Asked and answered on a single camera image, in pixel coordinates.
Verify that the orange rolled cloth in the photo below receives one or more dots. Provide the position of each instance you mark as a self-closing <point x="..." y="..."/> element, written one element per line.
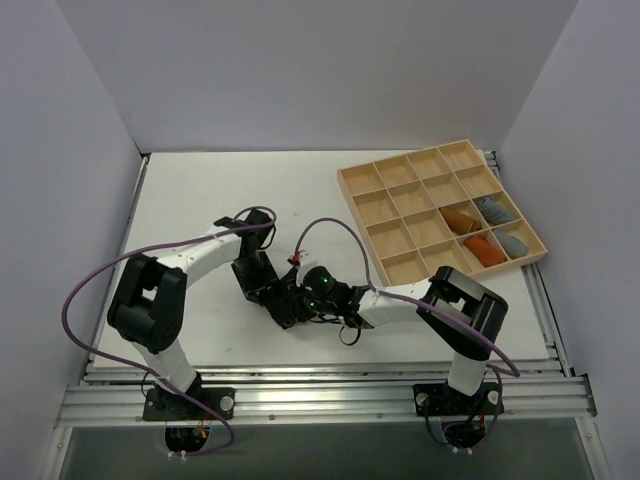
<point x="487" y="254"/>

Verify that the brown rolled cloth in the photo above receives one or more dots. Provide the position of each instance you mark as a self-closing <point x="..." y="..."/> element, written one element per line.
<point x="460" y="223"/>

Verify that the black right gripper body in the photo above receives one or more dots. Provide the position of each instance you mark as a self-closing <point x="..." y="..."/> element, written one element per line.
<point x="298" y="304"/>

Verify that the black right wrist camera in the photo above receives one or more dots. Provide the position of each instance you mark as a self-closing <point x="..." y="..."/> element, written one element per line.
<point x="313" y="277"/>

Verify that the aluminium rail frame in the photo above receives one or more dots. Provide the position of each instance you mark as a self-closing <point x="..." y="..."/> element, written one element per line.
<point x="549" y="430"/>

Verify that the black pinstriped underwear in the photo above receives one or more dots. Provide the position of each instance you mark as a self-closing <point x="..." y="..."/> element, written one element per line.
<point x="285" y="301"/>

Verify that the wooden compartment tray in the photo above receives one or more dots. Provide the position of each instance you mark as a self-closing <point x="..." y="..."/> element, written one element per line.
<point x="440" y="206"/>

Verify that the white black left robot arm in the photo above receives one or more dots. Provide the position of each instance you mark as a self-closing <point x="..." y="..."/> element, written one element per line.
<point x="147" y="308"/>

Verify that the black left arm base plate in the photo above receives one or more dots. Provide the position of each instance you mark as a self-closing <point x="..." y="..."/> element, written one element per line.
<point x="163" y="406"/>

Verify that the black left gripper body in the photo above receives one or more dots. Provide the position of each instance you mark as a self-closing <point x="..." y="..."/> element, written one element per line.
<point x="279" y="295"/>

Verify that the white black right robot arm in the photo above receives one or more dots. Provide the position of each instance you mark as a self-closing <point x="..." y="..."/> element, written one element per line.
<point x="466" y="315"/>

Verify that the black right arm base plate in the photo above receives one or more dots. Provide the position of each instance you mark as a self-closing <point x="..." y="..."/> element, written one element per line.
<point x="441" y="400"/>

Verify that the grey striped rolled cloth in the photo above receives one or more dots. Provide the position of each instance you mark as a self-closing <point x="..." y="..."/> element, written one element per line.
<point x="493" y="212"/>

